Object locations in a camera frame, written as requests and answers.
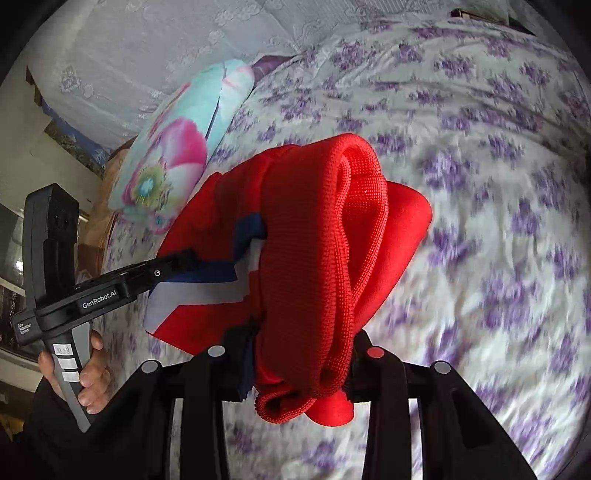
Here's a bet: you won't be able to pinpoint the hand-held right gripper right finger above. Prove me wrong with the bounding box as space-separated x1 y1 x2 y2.
345 330 542 480

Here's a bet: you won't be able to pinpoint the blue printed package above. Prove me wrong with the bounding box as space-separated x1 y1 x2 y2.
41 102 112 174

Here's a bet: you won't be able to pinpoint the person's left hand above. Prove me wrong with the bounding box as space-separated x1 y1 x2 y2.
38 330 112 415

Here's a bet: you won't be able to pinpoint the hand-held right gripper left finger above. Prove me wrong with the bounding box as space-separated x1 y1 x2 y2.
88 323 260 480

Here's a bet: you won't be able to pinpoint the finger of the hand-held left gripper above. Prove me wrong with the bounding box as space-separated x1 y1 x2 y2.
148 247 200 289

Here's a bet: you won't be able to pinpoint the purple cloth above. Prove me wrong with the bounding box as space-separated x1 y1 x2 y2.
252 54 298 81

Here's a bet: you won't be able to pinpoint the person's left forearm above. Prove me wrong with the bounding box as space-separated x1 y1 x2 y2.
18 381 93 480

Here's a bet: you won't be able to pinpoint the floral teal pink pillow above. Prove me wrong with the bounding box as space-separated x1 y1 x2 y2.
108 59 256 232

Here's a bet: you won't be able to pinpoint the red pants with blue stripes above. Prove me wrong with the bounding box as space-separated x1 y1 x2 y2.
144 133 434 426

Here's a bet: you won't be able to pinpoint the white lace cover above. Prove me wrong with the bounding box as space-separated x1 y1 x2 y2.
27 0 458 153

